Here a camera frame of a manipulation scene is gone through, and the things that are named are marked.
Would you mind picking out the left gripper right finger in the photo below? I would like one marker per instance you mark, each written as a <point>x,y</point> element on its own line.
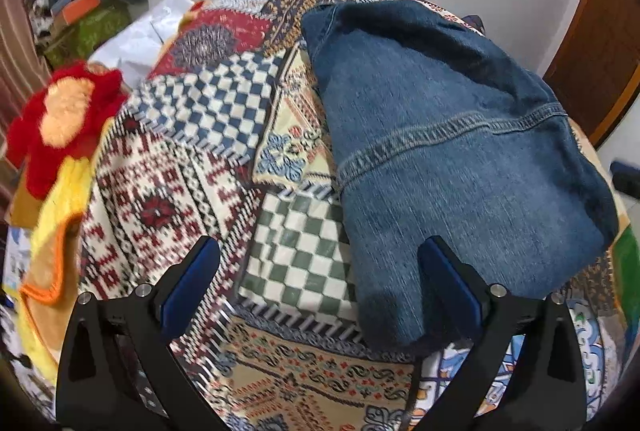
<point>546,389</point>

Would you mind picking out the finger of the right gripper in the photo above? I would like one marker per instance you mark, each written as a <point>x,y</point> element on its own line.
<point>626,178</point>

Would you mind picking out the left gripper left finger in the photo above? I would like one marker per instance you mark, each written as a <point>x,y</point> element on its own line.
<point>116,369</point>

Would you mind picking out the blue denim jacket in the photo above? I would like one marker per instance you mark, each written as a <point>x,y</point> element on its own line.
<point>436,131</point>

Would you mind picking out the pile of clutter clothes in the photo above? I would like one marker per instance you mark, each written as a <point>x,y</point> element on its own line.
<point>71,30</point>

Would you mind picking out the brown wooden door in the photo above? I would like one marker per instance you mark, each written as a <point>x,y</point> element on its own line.
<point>595,73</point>

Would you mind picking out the red orange plush blanket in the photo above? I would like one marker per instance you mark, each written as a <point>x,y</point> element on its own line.
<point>56,141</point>

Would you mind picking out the patchwork patterned bedspread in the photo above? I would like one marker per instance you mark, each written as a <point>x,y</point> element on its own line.
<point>228,138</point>

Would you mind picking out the white paper sheet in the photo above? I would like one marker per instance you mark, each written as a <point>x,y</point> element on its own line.
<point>135,50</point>

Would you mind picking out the striped maroon curtain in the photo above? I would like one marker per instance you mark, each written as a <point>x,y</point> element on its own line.
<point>23,72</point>

